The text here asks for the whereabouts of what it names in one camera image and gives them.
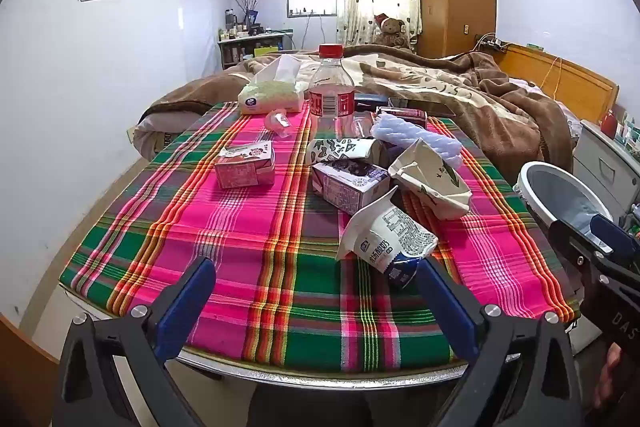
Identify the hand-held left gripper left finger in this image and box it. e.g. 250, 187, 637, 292
57, 256, 251, 427

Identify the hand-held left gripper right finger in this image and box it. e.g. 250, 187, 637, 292
417, 256, 583, 427

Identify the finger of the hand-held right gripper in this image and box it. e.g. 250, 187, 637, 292
548, 219, 613, 273
591, 214, 640, 258

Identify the white round bin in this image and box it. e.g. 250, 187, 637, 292
514, 161, 626, 238

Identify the white blue yogurt carton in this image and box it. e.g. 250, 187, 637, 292
336, 191, 440, 290

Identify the white green carton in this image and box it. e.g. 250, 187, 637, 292
389, 139, 472, 220

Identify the pink milk carton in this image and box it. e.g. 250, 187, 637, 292
215, 141, 277, 188

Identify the purple milk carton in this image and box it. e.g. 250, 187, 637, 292
311, 158, 391, 215

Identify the light blue ridged bottle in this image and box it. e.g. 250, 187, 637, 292
370, 113, 463, 170

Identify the patterned white paper cup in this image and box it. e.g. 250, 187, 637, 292
306, 137, 383, 165

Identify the maroon drink carton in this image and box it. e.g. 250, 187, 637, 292
375, 106, 428, 130

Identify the clear red-capped plastic bottle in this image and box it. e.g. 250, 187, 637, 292
308, 43, 357, 140

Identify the person's right hand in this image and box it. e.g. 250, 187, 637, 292
595, 342, 640, 413

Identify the grey cabinet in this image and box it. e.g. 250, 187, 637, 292
572, 119, 640, 208

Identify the pink green plaid tablecloth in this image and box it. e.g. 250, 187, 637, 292
59, 99, 576, 370

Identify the red container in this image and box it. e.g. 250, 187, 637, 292
600, 109, 618, 140

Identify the brown bed blanket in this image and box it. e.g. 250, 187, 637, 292
135, 47, 576, 188

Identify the wooden bed headboard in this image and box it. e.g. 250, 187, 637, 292
492, 42, 621, 125

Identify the cream quilt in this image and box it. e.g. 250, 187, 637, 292
135, 107, 201, 158

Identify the wooden furniture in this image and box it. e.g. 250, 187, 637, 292
0, 314, 60, 427

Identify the pink plastic wrapper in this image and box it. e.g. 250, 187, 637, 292
264, 108, 293, 138

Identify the yellow tissue pack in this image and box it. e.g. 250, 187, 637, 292
237, 54, 308, 115

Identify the dark blue case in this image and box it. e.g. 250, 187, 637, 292
356, 93, 453, 118

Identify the cluttered white shelf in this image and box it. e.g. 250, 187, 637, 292
217, 32, 293, 70

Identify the brown teddy bear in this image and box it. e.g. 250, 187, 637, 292
372, 13, 413, 50

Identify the orange cable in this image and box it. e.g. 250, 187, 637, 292
542, 54, 563, 100

